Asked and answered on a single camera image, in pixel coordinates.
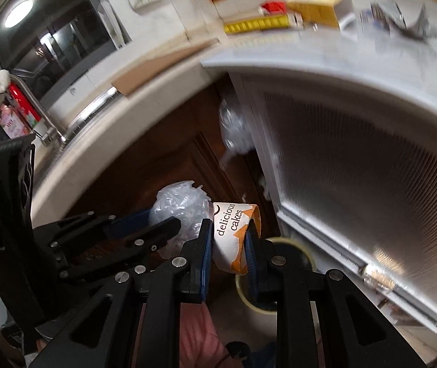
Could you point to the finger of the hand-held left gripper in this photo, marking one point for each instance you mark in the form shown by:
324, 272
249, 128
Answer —
132, 220
141, 245

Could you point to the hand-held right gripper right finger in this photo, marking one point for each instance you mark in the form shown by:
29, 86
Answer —
250, 264

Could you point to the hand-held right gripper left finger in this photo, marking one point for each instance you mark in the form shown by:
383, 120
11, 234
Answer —
204, 264

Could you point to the cream round trash bin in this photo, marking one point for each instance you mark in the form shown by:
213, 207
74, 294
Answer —
246, 295

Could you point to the white orange paper cake wrapper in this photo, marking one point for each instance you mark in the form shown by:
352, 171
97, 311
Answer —
228, 237

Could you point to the clear plastic bag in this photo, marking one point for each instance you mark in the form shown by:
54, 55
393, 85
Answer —
180, 203

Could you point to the brown wooden cabinet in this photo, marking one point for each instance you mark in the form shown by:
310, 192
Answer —
145, 153

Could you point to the pink quilted clothing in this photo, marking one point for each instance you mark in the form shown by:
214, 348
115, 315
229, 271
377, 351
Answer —
203, 337

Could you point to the pink packet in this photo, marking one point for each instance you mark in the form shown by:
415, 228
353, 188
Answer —
11, 124

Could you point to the hanging white plastic bag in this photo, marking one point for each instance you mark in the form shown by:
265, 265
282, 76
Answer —
235, 130

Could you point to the white cabinet ribbed glass door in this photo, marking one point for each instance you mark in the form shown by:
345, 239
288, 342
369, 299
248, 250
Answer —
356, 161

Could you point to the brown cardboard strip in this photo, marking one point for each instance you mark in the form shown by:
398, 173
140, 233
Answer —
157, 67

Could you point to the dark window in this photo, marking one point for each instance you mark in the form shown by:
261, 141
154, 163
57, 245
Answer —
61, 27

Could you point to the long yellow box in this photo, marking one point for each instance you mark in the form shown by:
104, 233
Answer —
253, 25

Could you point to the red white packet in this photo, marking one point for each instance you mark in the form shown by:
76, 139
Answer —
274, 9

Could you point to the yellow cardboard box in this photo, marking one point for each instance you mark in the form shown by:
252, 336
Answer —
318, 11

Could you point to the crumpled silver wrapper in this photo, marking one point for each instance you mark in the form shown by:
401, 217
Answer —
395, 21

